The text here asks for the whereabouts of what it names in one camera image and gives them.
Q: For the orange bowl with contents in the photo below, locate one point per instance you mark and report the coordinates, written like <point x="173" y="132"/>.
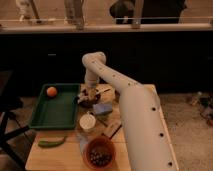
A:
<point x="99" y="154"/>

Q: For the wooden handled brush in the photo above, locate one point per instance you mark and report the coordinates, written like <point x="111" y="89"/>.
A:
<point x="112" y="128"/>

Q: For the green pepper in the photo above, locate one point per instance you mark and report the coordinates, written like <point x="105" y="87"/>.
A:
<point x="51" y="144"/>

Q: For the blue sponge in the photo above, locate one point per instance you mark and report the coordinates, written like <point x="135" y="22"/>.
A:
<point x="102" y="108"/>

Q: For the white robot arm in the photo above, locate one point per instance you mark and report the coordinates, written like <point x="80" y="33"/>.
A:
<point x="148" y="142"/>

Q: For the orange fruit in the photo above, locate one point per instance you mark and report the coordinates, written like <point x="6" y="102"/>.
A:
<point x="51" y="91"/>

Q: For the clear plastic bag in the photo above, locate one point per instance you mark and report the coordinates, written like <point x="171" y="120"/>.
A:
<point x="83" y="141"/>

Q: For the black chair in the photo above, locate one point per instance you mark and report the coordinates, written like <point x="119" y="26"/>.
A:
<point x="8" y="103"/>

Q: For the white cup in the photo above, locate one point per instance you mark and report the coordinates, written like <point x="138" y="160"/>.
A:
<point x="87" y="122"/>

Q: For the dark purple bowl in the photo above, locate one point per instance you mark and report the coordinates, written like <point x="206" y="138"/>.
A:
<point x="88" y="97"/>

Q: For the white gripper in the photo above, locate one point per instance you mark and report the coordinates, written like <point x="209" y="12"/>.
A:
<point x="91" y="83"/>

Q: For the green plastic tray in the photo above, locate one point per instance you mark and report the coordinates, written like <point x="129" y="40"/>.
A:
<point x="56" y="113"/>

